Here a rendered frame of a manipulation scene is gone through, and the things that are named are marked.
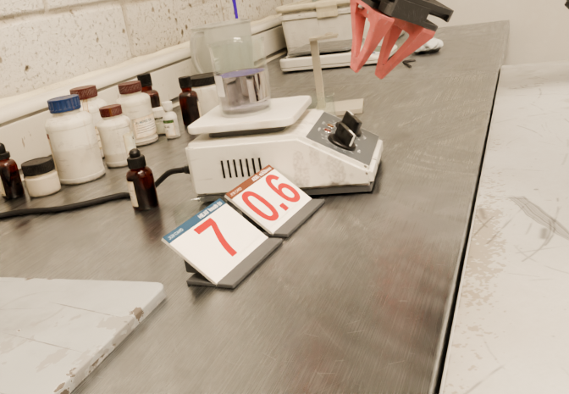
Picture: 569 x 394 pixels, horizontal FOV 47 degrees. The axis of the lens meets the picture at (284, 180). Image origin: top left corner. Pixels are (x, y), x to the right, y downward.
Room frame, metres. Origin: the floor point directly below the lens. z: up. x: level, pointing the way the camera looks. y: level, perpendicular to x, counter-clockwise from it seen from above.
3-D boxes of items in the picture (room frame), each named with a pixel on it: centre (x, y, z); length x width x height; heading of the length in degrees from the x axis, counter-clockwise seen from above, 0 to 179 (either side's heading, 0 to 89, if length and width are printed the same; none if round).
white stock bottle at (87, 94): (1.01, 0.28, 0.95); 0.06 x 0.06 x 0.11
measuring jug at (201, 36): (1.39, 0.09, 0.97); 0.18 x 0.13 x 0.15; 146
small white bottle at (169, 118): (1.05, 0.17, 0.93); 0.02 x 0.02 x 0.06
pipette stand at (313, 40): (1.07, -0.11, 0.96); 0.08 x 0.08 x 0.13; 79
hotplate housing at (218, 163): (0.73, 0.00, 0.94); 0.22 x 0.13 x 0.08; 74
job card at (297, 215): (0.61, 0.01, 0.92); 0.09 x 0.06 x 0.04; 151
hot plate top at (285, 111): (0.73, 0.02, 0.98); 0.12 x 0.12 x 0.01; 74
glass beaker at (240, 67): (0.73, 0.03, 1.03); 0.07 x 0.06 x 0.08; 163
